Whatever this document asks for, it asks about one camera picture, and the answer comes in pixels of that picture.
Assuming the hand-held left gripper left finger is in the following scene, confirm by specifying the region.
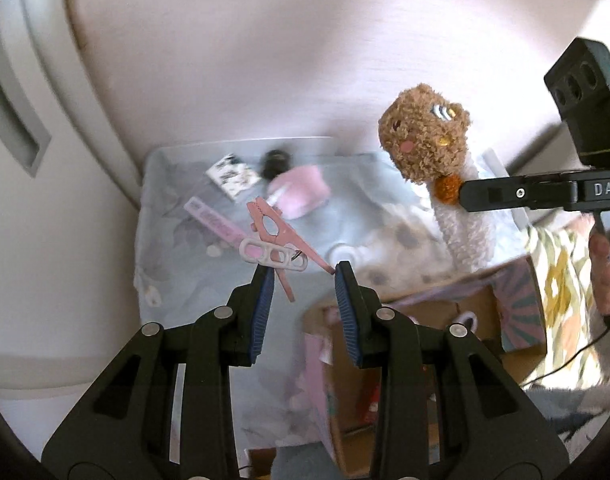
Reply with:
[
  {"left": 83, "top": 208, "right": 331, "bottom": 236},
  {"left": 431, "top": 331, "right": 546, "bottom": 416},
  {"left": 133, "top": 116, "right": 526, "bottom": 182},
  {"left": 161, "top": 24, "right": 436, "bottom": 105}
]
[{"left": 41, "top": 260, "right": 276, "bottom": 480}]

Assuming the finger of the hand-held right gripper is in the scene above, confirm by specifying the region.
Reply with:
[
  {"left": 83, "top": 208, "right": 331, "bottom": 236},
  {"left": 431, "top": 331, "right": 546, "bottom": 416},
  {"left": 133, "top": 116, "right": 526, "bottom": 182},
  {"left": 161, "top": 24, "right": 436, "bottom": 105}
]
[{"left": 459, "top": 171, "right": 580, "bottom": 212}]

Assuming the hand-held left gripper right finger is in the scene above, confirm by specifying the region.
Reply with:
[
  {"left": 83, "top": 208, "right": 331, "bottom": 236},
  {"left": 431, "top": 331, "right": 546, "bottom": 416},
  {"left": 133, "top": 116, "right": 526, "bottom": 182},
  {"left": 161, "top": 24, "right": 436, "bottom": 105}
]
[{"left": 334, "top": 260, "right": 570, "bottom": 480}]

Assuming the pale pink plastic clip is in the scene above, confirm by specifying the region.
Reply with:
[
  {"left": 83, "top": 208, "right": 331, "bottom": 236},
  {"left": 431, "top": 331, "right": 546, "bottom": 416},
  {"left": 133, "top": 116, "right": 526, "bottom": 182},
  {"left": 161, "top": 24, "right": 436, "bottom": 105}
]
[{"left": 239, "top": 239, "right": 310, "bottom": 275}]

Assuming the pink clothes peg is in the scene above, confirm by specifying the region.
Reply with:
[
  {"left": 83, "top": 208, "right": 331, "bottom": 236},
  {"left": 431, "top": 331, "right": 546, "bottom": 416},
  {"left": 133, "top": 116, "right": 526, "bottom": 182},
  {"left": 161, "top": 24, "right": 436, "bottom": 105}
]
[{"left": 246, "top": 196, "right": 336, "bottom": 305}]

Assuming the cardboard box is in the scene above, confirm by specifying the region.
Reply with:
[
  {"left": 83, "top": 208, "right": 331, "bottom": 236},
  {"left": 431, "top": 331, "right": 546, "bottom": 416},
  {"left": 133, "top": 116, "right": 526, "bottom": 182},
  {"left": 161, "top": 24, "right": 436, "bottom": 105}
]
[{"left": 300, "top": 260, "right": 548, "bottom": 478}]

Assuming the pink packet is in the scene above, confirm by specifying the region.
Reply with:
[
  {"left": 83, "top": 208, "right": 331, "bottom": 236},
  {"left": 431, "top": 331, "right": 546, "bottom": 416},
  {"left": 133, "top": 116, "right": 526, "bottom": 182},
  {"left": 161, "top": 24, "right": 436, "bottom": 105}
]
[{"left": 184, "top": 199, "right": 250, "bottom": 250}]

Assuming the brown plush bear toy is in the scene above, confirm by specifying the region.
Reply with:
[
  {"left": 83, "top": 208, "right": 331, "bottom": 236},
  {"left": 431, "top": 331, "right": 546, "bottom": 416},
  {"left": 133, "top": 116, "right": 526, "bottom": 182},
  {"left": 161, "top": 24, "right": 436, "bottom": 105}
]
[{"left": 377, "top": 82, "right": 496, "bottom": 283}]

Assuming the pink fluffy towel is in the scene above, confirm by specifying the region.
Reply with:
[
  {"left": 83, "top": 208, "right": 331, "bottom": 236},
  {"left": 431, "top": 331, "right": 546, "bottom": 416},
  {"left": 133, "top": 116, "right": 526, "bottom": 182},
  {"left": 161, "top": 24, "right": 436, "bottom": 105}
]
[{"left": 267, "top": 166, "right": 330, "bottom": 220}]

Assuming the black white patterned small box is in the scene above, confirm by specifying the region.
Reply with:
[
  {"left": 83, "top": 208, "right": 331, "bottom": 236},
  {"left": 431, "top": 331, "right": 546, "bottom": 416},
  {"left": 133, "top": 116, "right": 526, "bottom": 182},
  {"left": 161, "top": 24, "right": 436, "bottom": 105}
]
[{"left": 206, "top": 152, "right": 260, "bottom": 201}]

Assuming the black round item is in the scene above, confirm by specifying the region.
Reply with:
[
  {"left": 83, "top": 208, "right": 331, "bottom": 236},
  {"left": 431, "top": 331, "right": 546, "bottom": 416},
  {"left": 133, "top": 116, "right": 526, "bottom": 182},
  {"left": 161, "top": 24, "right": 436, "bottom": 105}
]
[{"left": 261, "top": 149, "right": 292, "bottom": 181}]

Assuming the person's right hand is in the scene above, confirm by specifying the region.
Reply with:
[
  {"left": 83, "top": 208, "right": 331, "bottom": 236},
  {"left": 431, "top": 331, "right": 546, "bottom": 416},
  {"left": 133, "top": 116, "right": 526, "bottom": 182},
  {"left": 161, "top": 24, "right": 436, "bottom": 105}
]
[{"left": 587, "top": 232, "right": 610, "bottom": 317}]

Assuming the blue floral cloth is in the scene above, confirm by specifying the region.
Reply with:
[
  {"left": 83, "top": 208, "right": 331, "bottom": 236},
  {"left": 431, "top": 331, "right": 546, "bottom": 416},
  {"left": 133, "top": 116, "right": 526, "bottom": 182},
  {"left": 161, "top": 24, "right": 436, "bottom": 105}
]
[{"left": 135, "top": 147, "right": 530, "bottom": 466}]

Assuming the yellow green floral blanket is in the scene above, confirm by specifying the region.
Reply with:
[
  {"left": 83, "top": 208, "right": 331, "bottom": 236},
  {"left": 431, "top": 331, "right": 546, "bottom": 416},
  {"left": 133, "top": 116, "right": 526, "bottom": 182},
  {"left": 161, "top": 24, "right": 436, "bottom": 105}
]
[{"left": 525, "top": 215, "right": 610, "bottom": 391}]

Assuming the blue grey rug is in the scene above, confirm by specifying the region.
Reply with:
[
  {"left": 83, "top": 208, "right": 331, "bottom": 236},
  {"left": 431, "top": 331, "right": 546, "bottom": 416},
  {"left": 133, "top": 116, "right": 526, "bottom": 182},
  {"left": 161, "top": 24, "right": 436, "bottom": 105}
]
[{"left": 525, "top": 385, "right": 610, "bottom": 461}]

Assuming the white cabinet door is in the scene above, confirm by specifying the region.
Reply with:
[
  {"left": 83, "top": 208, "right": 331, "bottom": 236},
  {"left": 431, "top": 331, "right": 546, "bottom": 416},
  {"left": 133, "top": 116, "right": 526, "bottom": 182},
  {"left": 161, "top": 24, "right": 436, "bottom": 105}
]
[{"left": 0, "top": 0, "right": 140, "bottom": 401}]

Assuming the black cable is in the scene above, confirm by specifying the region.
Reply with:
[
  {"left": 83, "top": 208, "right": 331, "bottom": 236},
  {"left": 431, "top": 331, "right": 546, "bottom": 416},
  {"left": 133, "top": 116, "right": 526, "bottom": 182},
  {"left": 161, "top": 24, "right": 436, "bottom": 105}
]
[{"left": 522, "top": 317, "right": 610, "bottom": 388}]

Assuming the grey recessed door handle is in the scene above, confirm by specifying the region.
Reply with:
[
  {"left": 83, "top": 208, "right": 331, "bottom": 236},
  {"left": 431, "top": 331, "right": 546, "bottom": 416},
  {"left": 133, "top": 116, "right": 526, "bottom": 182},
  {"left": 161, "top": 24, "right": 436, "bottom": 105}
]
[{"left": 0, "top": 27, "right": 53, "bottom": 178}]

